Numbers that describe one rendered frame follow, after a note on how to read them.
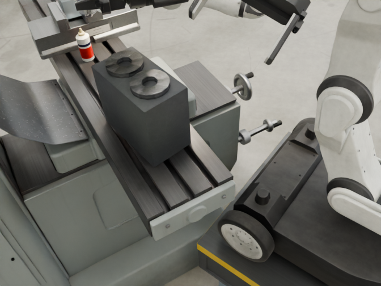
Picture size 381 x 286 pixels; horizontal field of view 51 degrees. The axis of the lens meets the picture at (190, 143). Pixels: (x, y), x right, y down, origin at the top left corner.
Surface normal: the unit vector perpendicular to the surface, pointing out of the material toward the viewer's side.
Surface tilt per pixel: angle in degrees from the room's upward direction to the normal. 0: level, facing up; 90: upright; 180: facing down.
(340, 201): 90
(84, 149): 90
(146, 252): 0
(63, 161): 90
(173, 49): 0
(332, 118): 90
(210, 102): 0
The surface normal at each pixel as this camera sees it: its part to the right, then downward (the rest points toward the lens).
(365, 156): 0.69, 0.07
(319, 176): -0.04, -0.67
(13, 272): 0.50, 0.61
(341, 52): -0.61, 0.60
